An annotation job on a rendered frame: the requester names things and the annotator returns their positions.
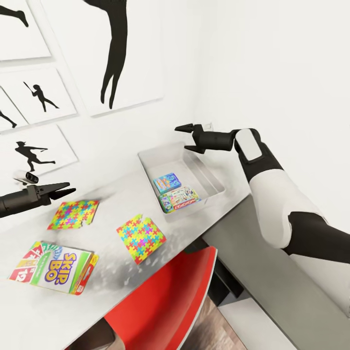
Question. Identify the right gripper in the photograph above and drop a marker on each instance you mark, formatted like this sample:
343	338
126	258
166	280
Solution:
203	139

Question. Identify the jigsaw puzzle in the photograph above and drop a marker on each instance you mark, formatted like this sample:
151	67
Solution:
141	239
70	215

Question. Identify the board game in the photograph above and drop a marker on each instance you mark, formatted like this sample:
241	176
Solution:
55	267
178	199
167	183

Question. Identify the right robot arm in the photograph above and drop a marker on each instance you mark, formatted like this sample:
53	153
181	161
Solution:
287	218

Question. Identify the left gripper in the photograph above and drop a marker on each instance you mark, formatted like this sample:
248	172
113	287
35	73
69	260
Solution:
35	196

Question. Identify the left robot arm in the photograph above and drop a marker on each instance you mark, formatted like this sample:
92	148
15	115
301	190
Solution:
31	196

